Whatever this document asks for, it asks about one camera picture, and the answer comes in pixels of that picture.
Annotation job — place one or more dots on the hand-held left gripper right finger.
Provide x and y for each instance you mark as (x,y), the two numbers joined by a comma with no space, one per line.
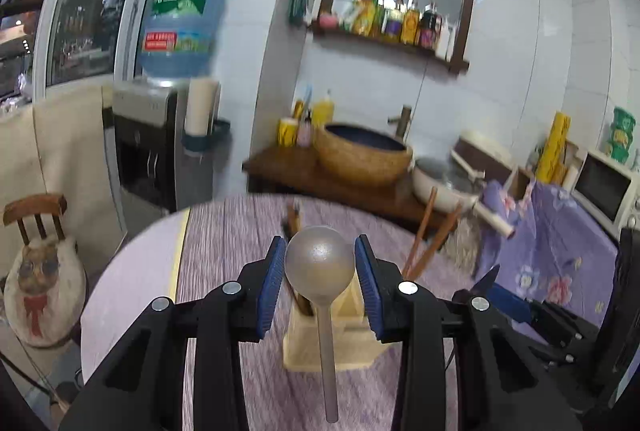
(372,306)

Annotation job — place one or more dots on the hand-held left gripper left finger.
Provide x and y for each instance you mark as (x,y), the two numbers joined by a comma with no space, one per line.
(267,291)

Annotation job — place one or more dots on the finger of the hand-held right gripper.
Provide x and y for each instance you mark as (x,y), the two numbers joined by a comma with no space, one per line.
(510,303)
(487,283)

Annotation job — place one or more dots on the beige perforated utensil holder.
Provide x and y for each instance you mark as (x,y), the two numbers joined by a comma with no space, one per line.
(350,351)

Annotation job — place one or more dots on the metal spoon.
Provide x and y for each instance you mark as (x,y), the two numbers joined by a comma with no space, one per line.
(320,261)

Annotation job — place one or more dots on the grey floral cloth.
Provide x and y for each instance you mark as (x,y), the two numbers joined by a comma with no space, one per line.
(462,246)

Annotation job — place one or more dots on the purple floral cloth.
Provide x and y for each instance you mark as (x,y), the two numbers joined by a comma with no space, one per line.
(550,251)

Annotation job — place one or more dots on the white pan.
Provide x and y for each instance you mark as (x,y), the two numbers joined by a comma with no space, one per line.
(440,196)

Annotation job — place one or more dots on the purple striped tablecloth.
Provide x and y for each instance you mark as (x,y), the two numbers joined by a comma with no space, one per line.
(280,391)

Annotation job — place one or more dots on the cardboard box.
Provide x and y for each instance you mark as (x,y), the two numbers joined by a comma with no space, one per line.
(520,183)

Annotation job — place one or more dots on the glass pan lid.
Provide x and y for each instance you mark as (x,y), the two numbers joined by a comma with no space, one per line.
(445,171)

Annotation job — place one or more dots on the white plastic spatula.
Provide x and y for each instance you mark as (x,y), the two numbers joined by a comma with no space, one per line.
(467,163)

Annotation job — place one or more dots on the brown and white box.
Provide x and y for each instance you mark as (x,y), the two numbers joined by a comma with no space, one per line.
(487,148)

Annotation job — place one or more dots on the wicker basin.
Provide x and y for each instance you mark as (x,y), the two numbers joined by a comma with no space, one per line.
(360,166)

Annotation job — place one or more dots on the white microwave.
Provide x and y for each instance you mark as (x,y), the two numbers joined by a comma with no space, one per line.
(600,186)

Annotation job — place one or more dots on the yellow box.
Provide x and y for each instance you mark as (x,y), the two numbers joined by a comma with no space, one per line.
(555,146)

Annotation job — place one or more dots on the yellow cup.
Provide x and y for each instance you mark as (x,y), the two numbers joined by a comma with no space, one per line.
(287,133)

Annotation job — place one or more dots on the pink cup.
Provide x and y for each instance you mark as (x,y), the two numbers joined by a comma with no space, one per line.
(305,136)

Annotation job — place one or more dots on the wooden faucet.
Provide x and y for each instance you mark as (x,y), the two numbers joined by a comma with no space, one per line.
(404,121)

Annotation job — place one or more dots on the grey water dispenser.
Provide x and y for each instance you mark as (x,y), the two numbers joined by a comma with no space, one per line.
(145,151)

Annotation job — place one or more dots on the yellow soap bottle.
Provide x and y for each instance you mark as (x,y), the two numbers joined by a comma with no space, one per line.
(323,108)

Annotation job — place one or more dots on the beige paper roll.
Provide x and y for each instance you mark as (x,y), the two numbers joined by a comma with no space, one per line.
(202,106)

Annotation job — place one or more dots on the green stacked tubs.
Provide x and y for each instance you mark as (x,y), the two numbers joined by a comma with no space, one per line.
(622,136)

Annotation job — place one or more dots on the cat print cushion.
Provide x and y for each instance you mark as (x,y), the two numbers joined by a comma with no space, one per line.
(45,291)

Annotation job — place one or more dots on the beige cloth cover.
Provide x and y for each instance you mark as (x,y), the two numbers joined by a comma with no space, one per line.
(70,151)

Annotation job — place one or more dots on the wooden chair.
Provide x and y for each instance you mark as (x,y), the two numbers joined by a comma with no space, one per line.
(35,206)

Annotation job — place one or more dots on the row of bottles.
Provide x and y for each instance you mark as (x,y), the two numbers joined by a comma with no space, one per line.
(395,21)

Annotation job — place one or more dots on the blue water bottle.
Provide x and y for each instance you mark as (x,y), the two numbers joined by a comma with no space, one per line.
(180,26)

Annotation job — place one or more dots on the green hanging packet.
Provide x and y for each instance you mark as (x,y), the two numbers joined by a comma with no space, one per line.
(299,1)

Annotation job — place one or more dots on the white framed glass door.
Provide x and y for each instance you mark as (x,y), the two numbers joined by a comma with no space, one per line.
(100,11)

